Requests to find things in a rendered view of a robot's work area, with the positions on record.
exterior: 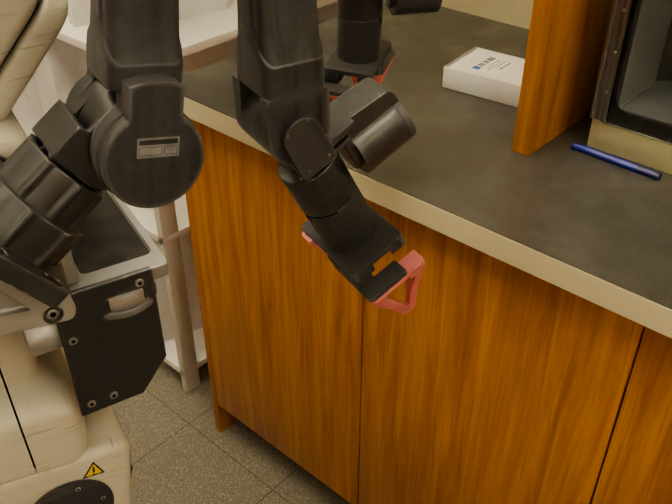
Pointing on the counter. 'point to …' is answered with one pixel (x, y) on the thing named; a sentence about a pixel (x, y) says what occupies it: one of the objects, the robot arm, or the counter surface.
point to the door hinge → (603, 50)
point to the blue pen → (617, 161)
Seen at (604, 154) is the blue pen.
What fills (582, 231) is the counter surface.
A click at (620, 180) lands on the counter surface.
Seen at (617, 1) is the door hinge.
